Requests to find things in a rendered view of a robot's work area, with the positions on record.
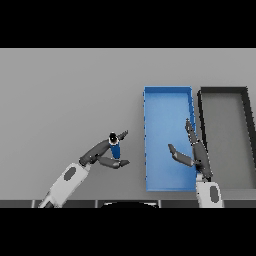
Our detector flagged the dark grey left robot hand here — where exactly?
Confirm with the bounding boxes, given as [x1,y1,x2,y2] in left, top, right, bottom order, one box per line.
[78,129,131,170]

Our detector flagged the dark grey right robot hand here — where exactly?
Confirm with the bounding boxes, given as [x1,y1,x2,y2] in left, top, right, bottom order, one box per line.
[167,119,214,180]

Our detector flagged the blue pipe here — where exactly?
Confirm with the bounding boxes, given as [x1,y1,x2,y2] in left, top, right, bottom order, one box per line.
[108,131,122,160]

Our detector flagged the dark grey bin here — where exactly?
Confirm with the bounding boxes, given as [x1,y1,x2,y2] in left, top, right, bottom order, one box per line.
[197,86,256,191]

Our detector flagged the blue bin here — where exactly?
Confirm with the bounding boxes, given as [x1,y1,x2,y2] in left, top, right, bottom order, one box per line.
[143,85,198,193]

